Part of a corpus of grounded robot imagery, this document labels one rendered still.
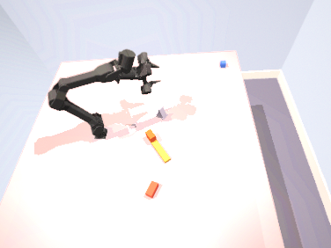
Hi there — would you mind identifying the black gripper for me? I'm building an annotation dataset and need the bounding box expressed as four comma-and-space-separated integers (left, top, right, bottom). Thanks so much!
130, 52, 161, 95

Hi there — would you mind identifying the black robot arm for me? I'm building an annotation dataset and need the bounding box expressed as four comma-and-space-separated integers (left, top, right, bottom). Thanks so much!
48, 48, 152, 139

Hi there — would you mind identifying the red cube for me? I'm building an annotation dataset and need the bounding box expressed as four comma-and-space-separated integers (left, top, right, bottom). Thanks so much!
145, 181, 158, 199

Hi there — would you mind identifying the yellow bar with orange block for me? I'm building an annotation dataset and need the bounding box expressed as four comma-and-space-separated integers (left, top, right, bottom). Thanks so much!
145, 129, 171, 163

